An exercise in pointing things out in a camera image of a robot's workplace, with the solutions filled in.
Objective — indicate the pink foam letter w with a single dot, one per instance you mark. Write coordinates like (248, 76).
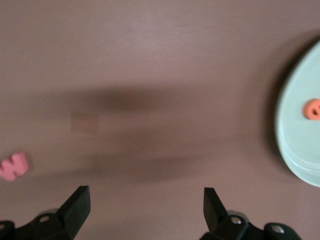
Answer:
(13, 166)

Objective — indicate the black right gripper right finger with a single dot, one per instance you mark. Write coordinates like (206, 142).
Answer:
(215, 215)

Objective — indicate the brown tape patch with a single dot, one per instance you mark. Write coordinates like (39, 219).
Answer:
(85, 122)

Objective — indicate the green plate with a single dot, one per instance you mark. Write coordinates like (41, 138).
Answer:
(295, 140)

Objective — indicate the orange foam letter e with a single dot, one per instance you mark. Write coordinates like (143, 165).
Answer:
(310, 111)

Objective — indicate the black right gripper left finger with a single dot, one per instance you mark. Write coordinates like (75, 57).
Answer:
(75, 212)

